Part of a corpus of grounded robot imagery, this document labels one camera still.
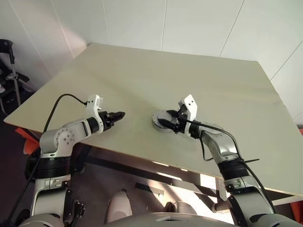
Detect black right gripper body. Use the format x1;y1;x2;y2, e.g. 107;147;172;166
173;109;188;134

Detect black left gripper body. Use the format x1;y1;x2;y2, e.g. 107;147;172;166
98;110;115;133

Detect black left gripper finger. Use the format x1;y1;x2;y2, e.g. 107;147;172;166
108;110;126;118
109;114;125;125

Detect silver motor housing copper windings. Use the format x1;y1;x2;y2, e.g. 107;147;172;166
151;115;177;132

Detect grey rounded shell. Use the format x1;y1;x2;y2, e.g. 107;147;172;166
165;200;197;215

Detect beige rounded shell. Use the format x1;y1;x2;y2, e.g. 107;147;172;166
107;189;133;223

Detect grey rounded robot chest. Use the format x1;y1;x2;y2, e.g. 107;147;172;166
101;211;240;227

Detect black and silver stand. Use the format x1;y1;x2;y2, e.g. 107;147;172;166
0;39;37;116

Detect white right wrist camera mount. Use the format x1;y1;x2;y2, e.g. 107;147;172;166
178;94;198;138

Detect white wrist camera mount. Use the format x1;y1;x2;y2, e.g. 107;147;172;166
178;94;198;138
84;94;105;134

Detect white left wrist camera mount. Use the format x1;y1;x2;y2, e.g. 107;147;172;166
84;94;105;134

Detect metal table frame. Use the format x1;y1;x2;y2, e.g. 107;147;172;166
14;127;296;213

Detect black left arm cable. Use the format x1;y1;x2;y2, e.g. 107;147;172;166
6;94;88;227

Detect black flat floor bracket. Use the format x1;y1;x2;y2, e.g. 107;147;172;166
134;182;165;196

